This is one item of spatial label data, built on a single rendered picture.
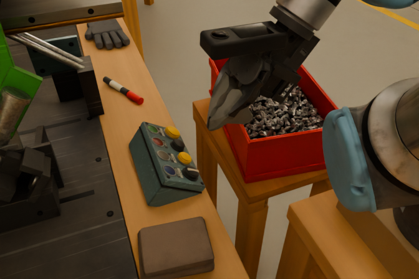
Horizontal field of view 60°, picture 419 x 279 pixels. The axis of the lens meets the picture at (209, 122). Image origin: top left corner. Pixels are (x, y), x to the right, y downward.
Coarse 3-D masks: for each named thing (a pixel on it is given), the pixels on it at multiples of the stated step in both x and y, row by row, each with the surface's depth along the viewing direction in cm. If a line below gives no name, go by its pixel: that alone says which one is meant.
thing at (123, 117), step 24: (120, 24) 108; (96, 48) 96; (120, 48) 96; (96, 72) 87; (120, 72) 87; (144, 72) 87; (120, 96) 80; (144, 96) 80; (120, 120) 73; (144, 120) 73; (168, 120) 73; (120, 144) 68; (120, 168) 63; (120, 192) 59; (144, 216) 56; (168, 216) 56; (192, 216) 56; (216, 216) 56; (216, 240) 53; (216, 264) 50; (240, 264) 50
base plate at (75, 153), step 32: (32, 32) 103; (64, 32) 103; (32, 128) 72; (64, 128) 72; (96, 128) 72; (64, 160) 65; (96, 160) 65; (64, 192) 59; (96, 192) 59; (32, 224) 55; (64, 224) 55; (96, 224) 55; (0, 256) 51; (32, 256) 51; (64, 256) 51; (96, 256) 51; (128, 256) 51
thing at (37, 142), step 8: (40, 128) 63; (40, 136) 60; (40, 144) 57; (48, 144) 57; (16, 152) 55; (48, 152) 57; (56, 160) 59; (56, 168) 58; (24, 176) 57; (56, 176) 59
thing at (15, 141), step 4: (16, 132) 55; (16, 136) 55; (12, 140) 55; (16, 140) 55; (20, 140) 56; (8, 144) 55; (12, 144) 55; (16, 144) 55; (20, 144) 56; (0, 148) 54; (4, 148) 54; (8, 148) 55; (12, 148) 55; (16, 148) 56; (20, 148) 56
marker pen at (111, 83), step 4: (104, 80) 83; (108, 80) 82; (112, 80) 82; (108, 84) 82; (112, 84) 81; (116, 84) 81; (116, 88) 80; (120, 88) 80; (124, 88) 79; (120, 92) 80; (124, 92) 79; (128, 92) 78; (132, 92) 78; (128, 96) 78; (132, 96) 77; (136, 96) 77; (136, 100) 77; (140, 100) 77; (140, 104) 77
